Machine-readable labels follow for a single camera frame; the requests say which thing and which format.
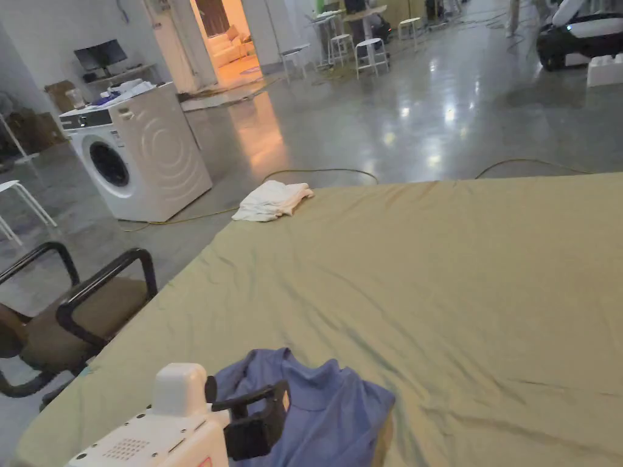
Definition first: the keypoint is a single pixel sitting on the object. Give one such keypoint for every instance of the desk with black monitor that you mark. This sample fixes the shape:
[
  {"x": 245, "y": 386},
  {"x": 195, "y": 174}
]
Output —
[{"x": 104, "y": 58}]

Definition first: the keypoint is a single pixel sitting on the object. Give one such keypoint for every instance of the white sofa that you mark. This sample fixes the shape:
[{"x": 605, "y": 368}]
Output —
[{"x": 231, "y": 46}]

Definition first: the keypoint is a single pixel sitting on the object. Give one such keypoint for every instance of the bed with pale green sheet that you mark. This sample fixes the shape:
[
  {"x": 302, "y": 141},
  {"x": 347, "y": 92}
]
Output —
[{"x": 413, "y": 301}]

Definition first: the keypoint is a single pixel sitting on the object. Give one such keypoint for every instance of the brown carton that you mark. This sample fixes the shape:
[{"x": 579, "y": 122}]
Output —
[{"x": 59, "y": 95}]

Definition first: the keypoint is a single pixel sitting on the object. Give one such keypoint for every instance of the white folded cloth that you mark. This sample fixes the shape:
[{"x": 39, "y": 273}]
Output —
[{"x": 272, "y": 200}]

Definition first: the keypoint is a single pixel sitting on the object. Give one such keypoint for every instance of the white and black robot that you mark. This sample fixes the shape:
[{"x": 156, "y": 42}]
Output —
[{"x": 564, "y": 34}]

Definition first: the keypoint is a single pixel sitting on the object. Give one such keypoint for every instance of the blue shirt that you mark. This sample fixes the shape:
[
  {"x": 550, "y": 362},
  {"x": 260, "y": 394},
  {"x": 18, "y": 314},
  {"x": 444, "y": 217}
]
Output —
[{"x": 321, "y": 413}]

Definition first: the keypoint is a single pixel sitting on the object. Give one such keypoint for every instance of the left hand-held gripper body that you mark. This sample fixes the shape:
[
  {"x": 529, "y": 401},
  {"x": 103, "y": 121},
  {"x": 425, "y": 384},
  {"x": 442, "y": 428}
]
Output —
[{"x": 165, "y": 433}]

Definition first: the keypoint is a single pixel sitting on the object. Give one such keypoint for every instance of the white foam block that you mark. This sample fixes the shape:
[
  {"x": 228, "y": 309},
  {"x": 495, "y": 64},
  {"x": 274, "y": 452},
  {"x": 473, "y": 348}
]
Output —
[{"x": 606, "y": 70}]

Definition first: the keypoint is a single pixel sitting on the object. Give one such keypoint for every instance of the white washing machine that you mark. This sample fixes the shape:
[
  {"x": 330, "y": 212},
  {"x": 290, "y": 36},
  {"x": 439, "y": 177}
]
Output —
[{"x": 146, "y": 160}]

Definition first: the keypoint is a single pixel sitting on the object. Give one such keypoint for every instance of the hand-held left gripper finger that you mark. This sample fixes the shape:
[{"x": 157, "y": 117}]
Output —
[{"x": 253, "y": 393}]

